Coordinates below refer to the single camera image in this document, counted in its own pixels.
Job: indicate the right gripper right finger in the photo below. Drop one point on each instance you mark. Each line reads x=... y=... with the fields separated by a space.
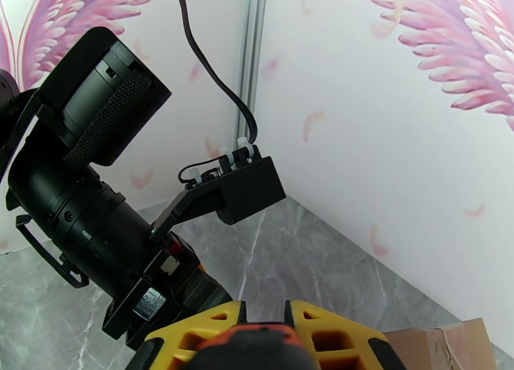
x=345 y=336

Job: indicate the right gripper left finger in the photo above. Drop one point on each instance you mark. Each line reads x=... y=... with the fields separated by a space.
x=188 y=332

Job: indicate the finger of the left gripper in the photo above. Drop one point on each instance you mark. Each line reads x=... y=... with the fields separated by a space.
x=205 y=292

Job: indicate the red black utility knife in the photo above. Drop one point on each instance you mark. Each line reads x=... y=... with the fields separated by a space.
x=249 y=348

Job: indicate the plain brown cardboard box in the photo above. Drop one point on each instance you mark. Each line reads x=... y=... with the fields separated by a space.
x=425 y=348

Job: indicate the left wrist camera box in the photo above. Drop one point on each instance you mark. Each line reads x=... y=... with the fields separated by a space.
x=245 y=188

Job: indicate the left aluminium corner post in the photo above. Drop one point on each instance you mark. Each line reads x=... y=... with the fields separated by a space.
x=255 y=39

